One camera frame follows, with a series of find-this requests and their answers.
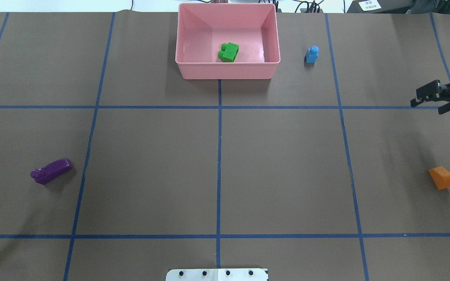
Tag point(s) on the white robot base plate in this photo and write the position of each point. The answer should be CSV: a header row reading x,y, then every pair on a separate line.
x,y
230,274

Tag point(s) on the green block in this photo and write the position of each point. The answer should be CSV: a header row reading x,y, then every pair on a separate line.
x,y
228,52

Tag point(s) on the small blue block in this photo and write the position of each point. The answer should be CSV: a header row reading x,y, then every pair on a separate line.
x,y
312,55

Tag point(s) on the purple block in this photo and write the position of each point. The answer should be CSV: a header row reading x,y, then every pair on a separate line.
x,y
51,171

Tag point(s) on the orange block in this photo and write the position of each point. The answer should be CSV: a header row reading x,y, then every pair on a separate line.
x,y
440,177

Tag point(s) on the pink plastic box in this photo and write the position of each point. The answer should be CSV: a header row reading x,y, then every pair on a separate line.
x,y
227,41

